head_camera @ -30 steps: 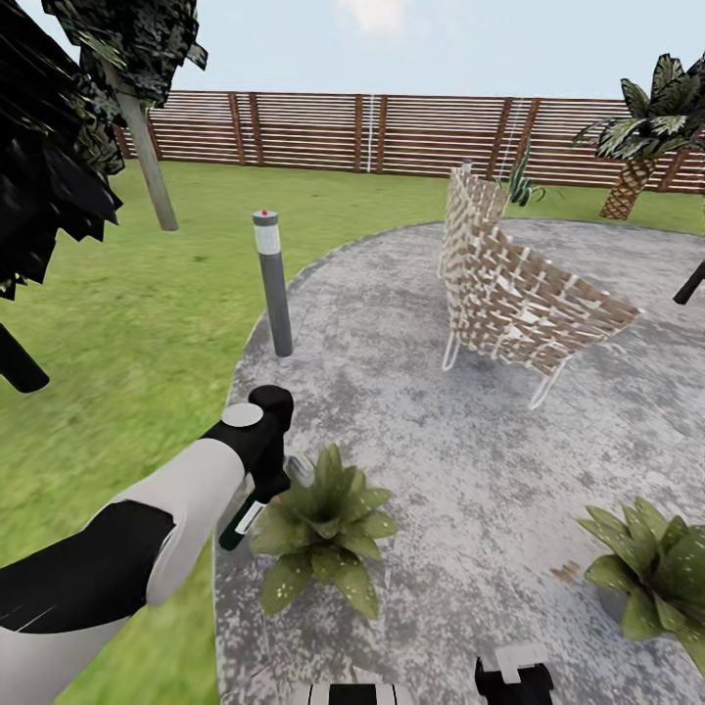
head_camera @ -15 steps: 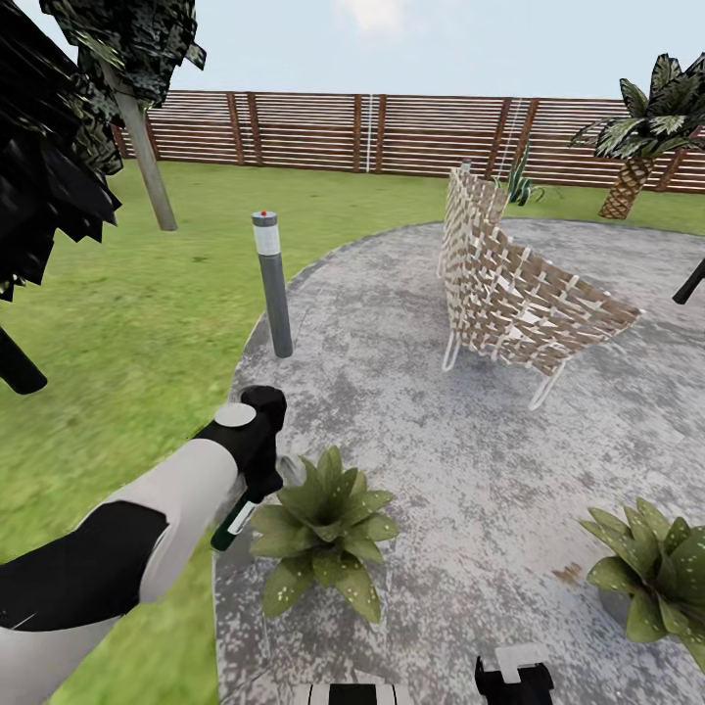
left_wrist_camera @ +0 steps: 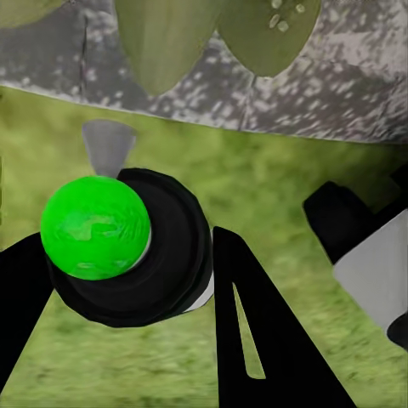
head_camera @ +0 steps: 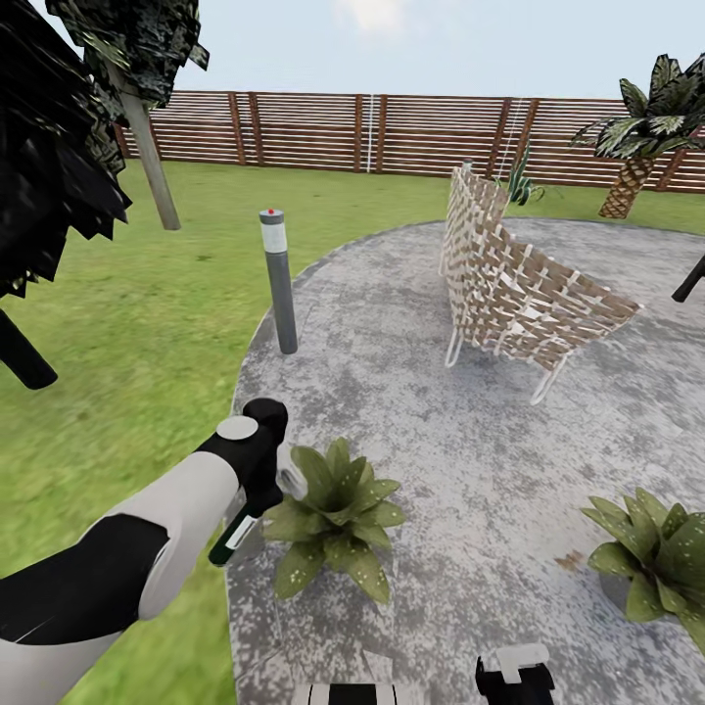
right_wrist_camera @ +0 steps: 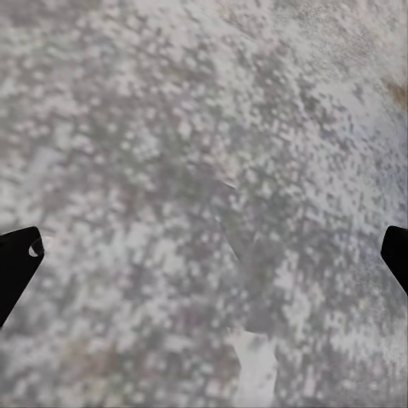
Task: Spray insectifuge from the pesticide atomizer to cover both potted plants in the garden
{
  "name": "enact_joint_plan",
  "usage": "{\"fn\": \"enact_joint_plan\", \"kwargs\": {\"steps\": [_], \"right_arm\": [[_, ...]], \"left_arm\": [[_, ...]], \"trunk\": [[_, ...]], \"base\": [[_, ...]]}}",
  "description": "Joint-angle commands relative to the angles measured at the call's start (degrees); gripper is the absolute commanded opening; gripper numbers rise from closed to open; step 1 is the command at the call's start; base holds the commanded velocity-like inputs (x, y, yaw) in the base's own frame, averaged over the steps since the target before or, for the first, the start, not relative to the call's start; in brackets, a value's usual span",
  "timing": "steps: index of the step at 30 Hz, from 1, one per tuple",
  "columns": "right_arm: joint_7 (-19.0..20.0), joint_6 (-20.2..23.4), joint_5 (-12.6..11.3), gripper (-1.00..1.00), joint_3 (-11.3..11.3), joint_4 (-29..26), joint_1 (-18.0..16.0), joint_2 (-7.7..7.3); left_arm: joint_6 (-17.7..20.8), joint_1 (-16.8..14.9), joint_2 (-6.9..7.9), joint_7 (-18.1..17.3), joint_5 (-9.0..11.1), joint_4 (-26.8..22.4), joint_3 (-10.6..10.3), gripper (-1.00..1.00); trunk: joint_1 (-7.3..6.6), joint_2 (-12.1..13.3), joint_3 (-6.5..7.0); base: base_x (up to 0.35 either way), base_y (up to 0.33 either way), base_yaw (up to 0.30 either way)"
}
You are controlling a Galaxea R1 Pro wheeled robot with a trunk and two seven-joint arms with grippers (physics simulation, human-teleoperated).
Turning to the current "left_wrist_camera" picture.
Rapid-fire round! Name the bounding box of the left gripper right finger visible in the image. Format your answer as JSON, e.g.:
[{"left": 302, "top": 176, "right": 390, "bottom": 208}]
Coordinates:
[{"left": 212, "top": 226, "right": 357, "bottom": 408}]

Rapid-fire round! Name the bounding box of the insectifuge atomizer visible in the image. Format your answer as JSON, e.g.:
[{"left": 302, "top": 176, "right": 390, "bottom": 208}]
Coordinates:
[{"left": 39, "top": 118, "right": 214, "bottom": 328}]

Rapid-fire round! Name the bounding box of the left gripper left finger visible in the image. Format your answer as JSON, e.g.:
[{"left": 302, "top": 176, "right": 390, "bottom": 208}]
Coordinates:
[{"left": 0, "top": 232, "right": 54, "bottom": 393}]

